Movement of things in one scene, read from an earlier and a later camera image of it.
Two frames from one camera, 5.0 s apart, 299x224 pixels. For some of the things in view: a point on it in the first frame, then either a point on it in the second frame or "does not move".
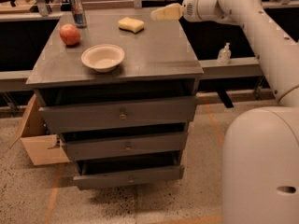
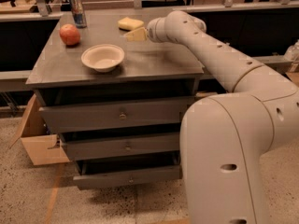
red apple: [69, 35] does not move
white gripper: [191, 7] to [151, 32]
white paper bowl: [105, 58] does not move
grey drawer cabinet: [121, 91] does not move
